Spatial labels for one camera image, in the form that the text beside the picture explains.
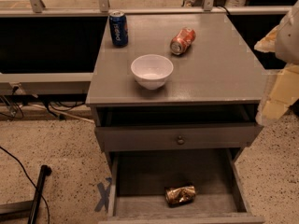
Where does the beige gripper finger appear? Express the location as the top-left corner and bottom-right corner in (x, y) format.
(262, 63), (299, 119)
(254, 26), (278, 53)

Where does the orange gold can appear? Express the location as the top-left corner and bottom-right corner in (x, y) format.
(164, 185), (196, 206)

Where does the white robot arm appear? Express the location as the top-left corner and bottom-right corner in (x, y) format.
(254, 1), (299, 125)

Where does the red soda can lying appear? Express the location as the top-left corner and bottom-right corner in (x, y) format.
(170, 27), (196, 55)

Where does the grey wooden drawer cabinet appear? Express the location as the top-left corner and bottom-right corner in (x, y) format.
(85, 12), (269, 224)

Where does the round metal drawer knob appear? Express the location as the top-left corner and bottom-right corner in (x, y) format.
(177, 136), (185, 145)

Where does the blue pepsi can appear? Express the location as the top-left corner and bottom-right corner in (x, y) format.
(108, 11), (128, 47)

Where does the grey top drawer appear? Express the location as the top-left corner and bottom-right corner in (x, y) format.
(95, 105), (262, 152)

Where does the grey open middle drawer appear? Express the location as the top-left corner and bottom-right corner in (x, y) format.
(104, 148), (264, 224)

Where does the white plastic bowl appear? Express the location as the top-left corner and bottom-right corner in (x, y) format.
(131, 54), (174, 90)

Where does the black metal stand leg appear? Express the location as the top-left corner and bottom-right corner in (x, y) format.
(0, 164), (53, 224)

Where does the bundle of black cables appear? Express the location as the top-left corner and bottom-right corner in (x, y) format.
(0, 86), (87, 121)

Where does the grey metal railing frame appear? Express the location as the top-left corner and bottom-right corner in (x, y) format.
(0, 0), (295, 95)

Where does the black floor cable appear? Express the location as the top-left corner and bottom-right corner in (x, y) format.
(0, 145), (51, 224)

